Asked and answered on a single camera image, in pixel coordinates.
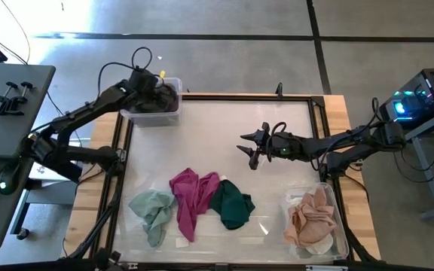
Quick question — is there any black desk clamp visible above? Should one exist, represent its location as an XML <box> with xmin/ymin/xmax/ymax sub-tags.
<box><xmin>0</xmin><ymin>81</ymin><xmax>19</xmax><ymax>116</ymax></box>
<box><xmin>4</xmin><ymin>81</ymin><xmax>36</xmax><ymax>114</ymax></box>

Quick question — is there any magenta microfiber towel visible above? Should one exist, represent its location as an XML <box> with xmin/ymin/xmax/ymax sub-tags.
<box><xmin>169</xmin><ymin>167</ymin><xmax>221</xmax><ymax>243</ymax></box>

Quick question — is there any black aluminium table frame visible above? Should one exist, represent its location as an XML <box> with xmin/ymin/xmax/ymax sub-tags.
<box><xmin>66</xmin><ymin>92</ymin><xmax>382</xmax><ymax>271</ymax></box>

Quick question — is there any dark grey desk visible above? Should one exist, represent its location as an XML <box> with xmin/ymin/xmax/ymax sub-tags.
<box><xmin>0</xmin><ymin>62</ymin><xmax>57</xmax><ymax>251</ymax></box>

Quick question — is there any clear plastic bin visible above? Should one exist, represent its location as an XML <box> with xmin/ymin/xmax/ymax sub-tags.
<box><xmin>120</xmin><ymin>77</ymin><xmax>183</xmax><ymax>128</ymax></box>
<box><xmin>281</xmin><ymin>182</ymin><xmax>350</xmax><ymax>265</ymax></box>

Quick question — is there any black computer tower with lights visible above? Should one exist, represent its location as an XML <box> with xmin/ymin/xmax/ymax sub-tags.
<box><xmin>378</xmin><ymin>67</ymin><xmax>434</xmax><ymax>132</ymax></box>

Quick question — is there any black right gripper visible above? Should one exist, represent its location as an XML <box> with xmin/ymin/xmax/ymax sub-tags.
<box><xmin>235</xmin><ymin>121</ymin><xmax>297</xmax><ymax>171</ymax></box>

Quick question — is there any mint green microfiber towel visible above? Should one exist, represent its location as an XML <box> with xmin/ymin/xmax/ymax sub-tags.
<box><xmin>128</xmin><ymin>189</ymin><xmax>176</xmax><ymax>248</ymax></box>

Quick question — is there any black computer mouse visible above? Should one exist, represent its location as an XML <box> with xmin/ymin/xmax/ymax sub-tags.
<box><xmin>0</xmin><ymin>161</ymin><xmax>23</xmax><ymax>196</ymax></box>

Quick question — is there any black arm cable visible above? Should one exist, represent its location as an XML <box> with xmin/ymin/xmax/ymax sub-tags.
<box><xmin>96</xmin><ymin>46</ymin><xmax>154</xmax><ymax>97</ymax></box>
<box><xmin>265</xmin><ymin>120</ymin><xmax>289</xmax><ymax>163</ymax></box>

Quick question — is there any cream white microfiber towel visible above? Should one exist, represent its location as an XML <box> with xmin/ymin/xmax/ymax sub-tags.
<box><xmin>302</xmin><ymin>233</ymin><xmax>334</xmax><ymax>257</ymax></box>

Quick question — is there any purple microfiber towel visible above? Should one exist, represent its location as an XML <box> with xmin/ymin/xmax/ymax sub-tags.
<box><xmin>164</xmin><ymin>98</ymin><xmax>180</xmax><ymax>114</ymax></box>

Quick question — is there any grey microfiber towel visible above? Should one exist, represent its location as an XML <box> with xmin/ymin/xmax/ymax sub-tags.
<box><xmin>141</xmin><ymin>84</ymin><xmax>179</xmax><ymax>114</ymax></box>

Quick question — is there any dark green microfiber towel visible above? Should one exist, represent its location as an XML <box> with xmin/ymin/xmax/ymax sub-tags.
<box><xmin>209</xmin><ymin>179</ymin><xmax>256</xmax><ymax>230</ymax></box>

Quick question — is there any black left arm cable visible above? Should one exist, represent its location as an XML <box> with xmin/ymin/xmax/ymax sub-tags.
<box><xmin>96</xmin><ymin>46</ymin><xmax>154</xmax><ymax>97</ymax></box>

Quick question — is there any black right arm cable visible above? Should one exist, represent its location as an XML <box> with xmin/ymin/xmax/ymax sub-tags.
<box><xmin>265</xmin><ymin>120</ymin><xmax>289</xmax><ymax>163</ymax></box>

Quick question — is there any white box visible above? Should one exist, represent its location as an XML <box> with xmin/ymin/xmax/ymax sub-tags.
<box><xmin>28</xmin><ymin>157</ymin><xmax>86</xmax><ymax>181</ymax></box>

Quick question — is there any peach microfiber towel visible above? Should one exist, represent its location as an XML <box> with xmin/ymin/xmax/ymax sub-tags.
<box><xmin>283</xmin><ymin>187</ymin><xmax>338</xmax><ymax>249</ymax></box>

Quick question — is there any grey metal-legged desk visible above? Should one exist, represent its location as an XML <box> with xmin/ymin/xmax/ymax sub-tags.
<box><xmin>392</xmin><ymin>103</ymin><xmax>434</xmax><ymax>221</ymax></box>

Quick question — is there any thin black floor cable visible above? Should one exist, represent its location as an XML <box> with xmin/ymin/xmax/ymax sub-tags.
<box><xmin>0</xmin><ymin>0</ymin><xmax>32</xmax><ymax>65</ymax></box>

